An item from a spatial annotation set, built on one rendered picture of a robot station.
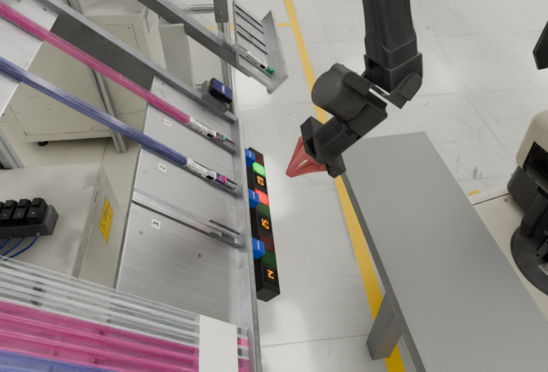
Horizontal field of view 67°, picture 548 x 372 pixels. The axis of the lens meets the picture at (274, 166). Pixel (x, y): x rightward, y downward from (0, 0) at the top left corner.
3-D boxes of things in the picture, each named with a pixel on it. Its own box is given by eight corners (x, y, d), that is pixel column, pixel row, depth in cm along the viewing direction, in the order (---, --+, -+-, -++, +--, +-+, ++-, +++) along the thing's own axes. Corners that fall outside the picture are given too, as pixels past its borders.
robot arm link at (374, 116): (397, 118, 65) (384, 94, 69) (373, 101, 61) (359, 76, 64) (364, 144, 69) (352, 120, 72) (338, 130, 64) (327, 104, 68)
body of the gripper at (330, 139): (311, 162, 66) (346, 134, 63) (302, 121, 73) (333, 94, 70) (338, 178, 70) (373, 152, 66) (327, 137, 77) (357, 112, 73)
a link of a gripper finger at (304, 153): (275, 177, 72) (314, 145, 68) (271, 148, 77) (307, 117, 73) (302, 192, 76) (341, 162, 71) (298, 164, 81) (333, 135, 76)
